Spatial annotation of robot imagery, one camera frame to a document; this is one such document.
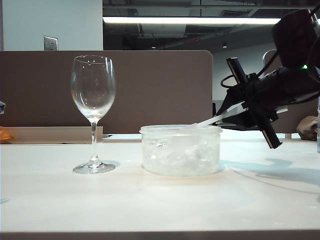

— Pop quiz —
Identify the clear wine glass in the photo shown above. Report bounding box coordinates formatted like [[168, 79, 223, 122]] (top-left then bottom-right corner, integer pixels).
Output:
[[70, 55, 117, 175]]

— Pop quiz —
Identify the clear round plastic container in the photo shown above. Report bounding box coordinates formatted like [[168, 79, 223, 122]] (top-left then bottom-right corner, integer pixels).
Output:
[[139, 124, 223, 178]]

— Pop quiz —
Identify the ice cubes pile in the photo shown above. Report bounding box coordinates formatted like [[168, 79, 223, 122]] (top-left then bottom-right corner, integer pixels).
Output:
[[143, 139, 220, 174]]

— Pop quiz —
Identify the wide brown desk partition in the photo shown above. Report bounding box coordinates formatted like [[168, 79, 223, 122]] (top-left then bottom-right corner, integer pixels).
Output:
[[0, 49, 214, 135]]

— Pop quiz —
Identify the brown crumpled bag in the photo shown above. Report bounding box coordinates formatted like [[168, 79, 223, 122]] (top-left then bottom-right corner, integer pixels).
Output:
[[296, 115, 319, 141]]

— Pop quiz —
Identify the orange object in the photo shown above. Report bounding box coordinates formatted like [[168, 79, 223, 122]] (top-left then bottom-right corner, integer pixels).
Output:
[[0, 126, 14, 141]]

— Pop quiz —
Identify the white plastic ice shovel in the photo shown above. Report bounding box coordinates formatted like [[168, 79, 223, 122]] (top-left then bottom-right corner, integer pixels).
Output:
[[167, 102, 245, 161]]

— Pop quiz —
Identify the metal wall switch plate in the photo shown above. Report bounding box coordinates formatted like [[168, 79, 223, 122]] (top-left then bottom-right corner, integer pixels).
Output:
[[43, 35, 59, 51]]

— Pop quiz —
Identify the narrow brown desk partition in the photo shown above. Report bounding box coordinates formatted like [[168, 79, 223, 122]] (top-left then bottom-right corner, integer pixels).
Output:
[[262, 49, 320, 134]]

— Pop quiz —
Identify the long ceiling light strip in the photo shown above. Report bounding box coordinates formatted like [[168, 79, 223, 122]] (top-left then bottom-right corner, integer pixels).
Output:
[[102, 16, 282, 26]]

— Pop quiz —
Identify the beige wooden ledge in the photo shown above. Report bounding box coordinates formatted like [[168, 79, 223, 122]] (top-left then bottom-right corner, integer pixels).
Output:
[[0, 126, 104, 145]]

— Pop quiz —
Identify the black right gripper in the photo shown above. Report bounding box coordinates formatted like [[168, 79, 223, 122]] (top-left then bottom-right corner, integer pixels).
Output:
[[216, 57, 284, 150]]

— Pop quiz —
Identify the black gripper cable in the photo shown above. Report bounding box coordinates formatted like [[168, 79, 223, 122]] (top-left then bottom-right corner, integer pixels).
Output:
[[220, 74, 251, 89]]

